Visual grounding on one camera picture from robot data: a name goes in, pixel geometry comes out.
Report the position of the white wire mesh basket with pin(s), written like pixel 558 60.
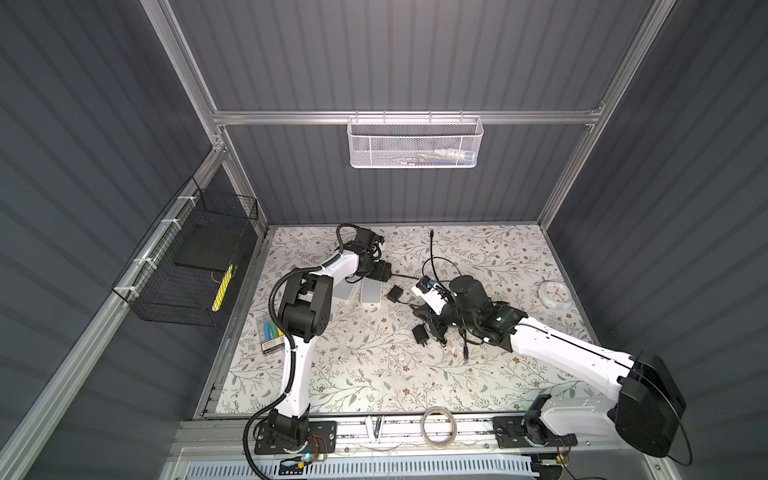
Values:
pixel 414 142

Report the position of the black foam pad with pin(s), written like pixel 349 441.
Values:
pixel 208 248

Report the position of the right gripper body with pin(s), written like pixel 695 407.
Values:
pixel 438 322

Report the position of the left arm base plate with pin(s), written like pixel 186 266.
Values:
pixel 317 437

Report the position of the white round timer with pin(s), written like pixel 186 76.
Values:
pixel 555 295

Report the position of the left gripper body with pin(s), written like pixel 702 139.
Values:
pixel 377 272

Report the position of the clear tape roll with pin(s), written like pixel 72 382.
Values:
pixel 438 428

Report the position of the black wire basket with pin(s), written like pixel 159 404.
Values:
pixel 158 291

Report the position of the pack of coloured markers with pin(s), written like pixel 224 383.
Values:
pixel 272 338

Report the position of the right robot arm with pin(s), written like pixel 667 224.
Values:
pixel 639 402

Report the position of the white network switch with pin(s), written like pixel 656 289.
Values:
pixel 371 294
pixel 344 290

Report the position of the black power adapter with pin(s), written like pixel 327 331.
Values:
pixel 395 293
pixel 420 334

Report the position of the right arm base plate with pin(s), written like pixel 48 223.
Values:
pixel 510 433

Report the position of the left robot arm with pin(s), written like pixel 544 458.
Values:
pixel 299 305

